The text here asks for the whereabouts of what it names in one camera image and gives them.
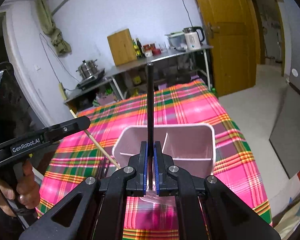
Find pink plastic utensil holder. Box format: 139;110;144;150
111;123;216;207

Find white chopstick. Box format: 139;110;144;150
65;107;122;169

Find black chopstick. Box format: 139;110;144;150
146;63;155;160

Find person left hand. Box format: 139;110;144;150
0;160;40;217

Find pink plaid tablecloth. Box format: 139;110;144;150
36;77;273;240

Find grey refrigerator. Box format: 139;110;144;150
269;5;300;178

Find induction cooker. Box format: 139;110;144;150
76;68;105;90

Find low wooden shelf cabinet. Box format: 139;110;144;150
63;79;113;112

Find stainless steel steamer pot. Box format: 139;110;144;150
76;60;97;80

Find green hanging cloth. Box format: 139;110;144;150
36;0;72;56

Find metal counter table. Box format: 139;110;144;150
103;44;214;100

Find wooden cutting board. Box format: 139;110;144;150
107;29;137;66

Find dark oil bottle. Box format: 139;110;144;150
136;38;146;58

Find red lidded jar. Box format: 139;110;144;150
143;44;153;57

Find grey plastic storage box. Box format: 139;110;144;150
165;31;186;50

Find yellow wooden door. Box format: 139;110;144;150
197;0;257;96

